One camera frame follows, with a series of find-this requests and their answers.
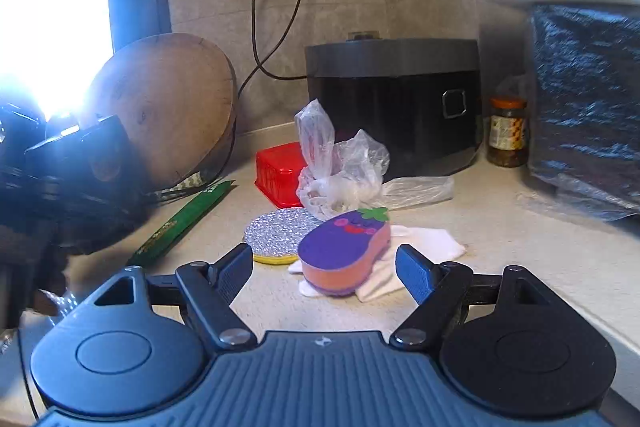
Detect black rice cooker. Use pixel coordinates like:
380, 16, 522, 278
305, 38, 484, 180

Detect red plastic food tray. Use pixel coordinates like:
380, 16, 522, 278
255, 142, 306, 208

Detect clear plastic bag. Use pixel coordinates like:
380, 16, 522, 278
295, 100, 454, 221

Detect glass sauce jar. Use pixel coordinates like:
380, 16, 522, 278
487, 96, 528, 168

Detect silver yellow scouring pad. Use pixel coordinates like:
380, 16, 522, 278
243, 208, 321, 265

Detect black power cable right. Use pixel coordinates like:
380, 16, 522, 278
235, 0, 315, 108

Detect black power cable left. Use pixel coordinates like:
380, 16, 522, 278
249, 0, 308, 82

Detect round wooden cutting board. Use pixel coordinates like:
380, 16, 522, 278
85, 32, 236, 190

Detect striped dish cloth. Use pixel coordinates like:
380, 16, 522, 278
151, 171, 207, 202

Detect long green wrapper left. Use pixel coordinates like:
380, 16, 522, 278
127, 180, 234, 268

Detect eggplant shaped sponge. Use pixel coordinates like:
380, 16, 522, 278
297, 207, 390, 296

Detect black power cable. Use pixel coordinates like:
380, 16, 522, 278
235, 0, 315, 108
249, 0, 308, 82

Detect plastic wrapped black appliance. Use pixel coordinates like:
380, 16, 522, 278
528, 4, 639, 221

